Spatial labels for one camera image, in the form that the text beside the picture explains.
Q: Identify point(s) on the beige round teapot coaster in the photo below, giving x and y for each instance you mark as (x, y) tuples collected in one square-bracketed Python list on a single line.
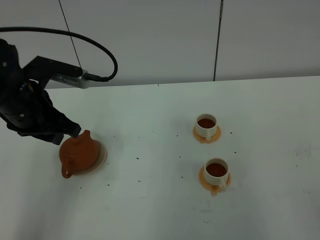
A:
[(102, 156)]

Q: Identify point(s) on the white teacup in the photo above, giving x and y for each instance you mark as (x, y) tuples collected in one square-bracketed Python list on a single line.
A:
[(206, 126), (216, 173)]

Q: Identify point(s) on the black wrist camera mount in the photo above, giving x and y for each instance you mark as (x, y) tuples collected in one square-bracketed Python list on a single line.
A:
[(43, 70)]

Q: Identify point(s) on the near orange saucer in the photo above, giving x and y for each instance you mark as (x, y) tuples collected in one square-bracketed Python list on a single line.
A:
[(205, 183)]

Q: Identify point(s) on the near white teacup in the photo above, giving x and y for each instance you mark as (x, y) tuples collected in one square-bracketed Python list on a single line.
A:
[(216, 173)]

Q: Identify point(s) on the far orange saucer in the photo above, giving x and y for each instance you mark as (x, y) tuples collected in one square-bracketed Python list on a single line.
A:
[(203, 140)]

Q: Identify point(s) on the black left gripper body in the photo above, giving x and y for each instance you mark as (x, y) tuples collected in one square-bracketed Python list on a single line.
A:
[(28, 109)]

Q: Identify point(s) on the far white teacup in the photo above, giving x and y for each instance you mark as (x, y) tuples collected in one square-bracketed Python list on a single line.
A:
[(206, 126)]

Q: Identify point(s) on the orange saucer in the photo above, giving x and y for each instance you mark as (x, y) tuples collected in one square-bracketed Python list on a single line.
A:
[(205, 183), (203, 140)]

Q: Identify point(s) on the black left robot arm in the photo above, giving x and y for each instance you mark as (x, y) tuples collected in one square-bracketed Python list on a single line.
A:
[(11, 73)]

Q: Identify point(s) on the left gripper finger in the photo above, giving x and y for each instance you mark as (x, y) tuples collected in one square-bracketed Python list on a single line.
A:
[(65, 126), (51, 137)]

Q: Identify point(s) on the brown clay teapot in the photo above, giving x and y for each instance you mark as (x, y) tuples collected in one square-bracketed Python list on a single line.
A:
[(79, 155)]

